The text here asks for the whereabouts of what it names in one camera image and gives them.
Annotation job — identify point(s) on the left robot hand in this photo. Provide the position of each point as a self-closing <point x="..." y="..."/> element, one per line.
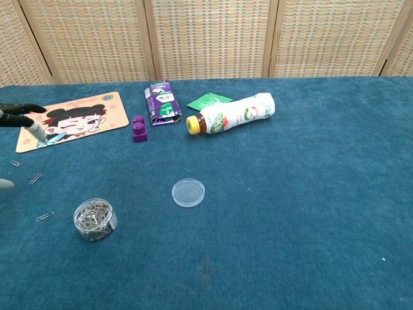
<point x="16" y="121"/>

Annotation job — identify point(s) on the silver paperclip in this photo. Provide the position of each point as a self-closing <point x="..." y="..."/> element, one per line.
<point x="15" y="163"/>
<point x="35" y="179"/>
<point x="45" y="216"/>

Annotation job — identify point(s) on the pink cartoon mouse pad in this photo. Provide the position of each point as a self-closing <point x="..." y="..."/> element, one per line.
<point x="106" y="113"/>

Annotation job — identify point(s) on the clear round plastic lid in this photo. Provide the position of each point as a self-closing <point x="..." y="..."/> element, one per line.
<point x="188" y="192"/>

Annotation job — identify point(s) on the woven folding screen panel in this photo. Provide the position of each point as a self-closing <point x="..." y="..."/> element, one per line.
<point x="90" y="38"/>
<point x="209" y="38"/>
<point x="16" y="48"/>
<point x="329" y="38"/>
<point x="401" y="55"/>

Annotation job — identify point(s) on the purple toy block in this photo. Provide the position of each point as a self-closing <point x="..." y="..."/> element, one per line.
<point x="140" y="132"/>

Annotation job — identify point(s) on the clear jar of paperclips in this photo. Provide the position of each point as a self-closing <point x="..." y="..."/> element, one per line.
<point x="95" y="221"/>

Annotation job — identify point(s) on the purple milk carton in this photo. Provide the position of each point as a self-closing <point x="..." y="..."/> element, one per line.
<point x="161" y="103"/>

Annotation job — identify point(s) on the green sachet packet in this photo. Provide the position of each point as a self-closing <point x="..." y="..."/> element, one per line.
<point x="201" y="101"/>

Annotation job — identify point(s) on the yellow capped drink bottle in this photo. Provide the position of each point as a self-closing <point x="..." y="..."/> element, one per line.
<point x="238" y="113"/>

